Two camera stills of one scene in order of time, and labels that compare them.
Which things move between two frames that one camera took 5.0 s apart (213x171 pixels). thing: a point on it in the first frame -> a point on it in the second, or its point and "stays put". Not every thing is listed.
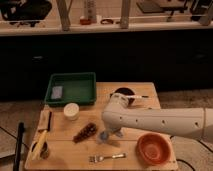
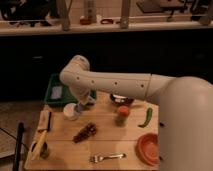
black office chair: x=30 y=12 stays put
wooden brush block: x=45 y=120 stays put
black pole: x=20 y=133 stays put
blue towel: x=103 y=135 -> x=80 y=108
